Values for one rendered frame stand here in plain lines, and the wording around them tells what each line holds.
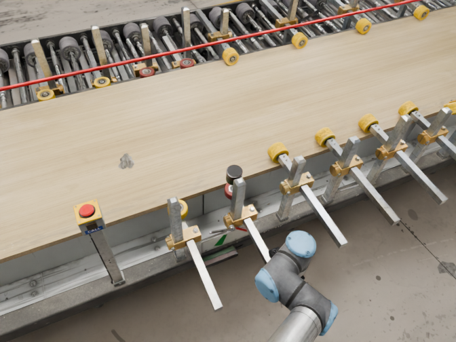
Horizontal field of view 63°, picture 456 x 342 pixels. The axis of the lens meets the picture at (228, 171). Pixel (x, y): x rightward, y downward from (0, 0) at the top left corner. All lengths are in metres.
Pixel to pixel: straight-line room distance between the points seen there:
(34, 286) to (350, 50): 2.07
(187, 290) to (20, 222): 1.09
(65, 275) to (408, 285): 1.95
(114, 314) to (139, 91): 1.24
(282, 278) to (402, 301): 1.56
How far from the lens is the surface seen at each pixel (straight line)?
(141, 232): 1.76
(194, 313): 2.28
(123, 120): 1.87
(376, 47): 2.56
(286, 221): 1.75
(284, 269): 1.10
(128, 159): 1.68
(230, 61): 2.15
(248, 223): 1.53
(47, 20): 4.59
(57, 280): 1.79
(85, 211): 1.17
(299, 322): 1.01
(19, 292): 1.83
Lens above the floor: 2.18
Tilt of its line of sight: 52 degrees down
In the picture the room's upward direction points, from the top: 5 degrees clockwise
